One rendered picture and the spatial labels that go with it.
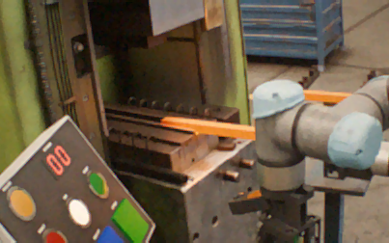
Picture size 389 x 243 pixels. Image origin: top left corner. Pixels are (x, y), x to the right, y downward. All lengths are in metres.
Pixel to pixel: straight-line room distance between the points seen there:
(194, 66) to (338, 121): 0.99
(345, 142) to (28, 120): 0.72
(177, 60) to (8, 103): 0.68
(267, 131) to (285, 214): 0.15
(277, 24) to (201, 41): 3.54
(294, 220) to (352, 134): 0.19
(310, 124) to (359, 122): 0.07
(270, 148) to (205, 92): 0.91
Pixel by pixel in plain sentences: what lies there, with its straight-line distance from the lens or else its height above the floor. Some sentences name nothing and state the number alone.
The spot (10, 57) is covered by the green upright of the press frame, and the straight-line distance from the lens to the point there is 1.17.
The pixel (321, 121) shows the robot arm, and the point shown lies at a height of 1.26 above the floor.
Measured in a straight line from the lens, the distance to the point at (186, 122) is 1.45.
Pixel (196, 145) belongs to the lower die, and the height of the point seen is 0.96.
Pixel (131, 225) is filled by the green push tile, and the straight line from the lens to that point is 1.04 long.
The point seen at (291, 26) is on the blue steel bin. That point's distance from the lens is 5.12.
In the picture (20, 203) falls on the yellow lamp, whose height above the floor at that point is 1.17.
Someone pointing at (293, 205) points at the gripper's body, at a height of 1.12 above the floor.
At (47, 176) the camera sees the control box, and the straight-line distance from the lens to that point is 0.94.
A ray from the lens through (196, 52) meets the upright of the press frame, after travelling 1.66.
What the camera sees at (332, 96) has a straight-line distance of 1.66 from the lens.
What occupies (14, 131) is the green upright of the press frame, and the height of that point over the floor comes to 1.14.
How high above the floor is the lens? 1.55
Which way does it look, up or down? 22 degrees down
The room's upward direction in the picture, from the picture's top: 7 degrees counter-clockwise
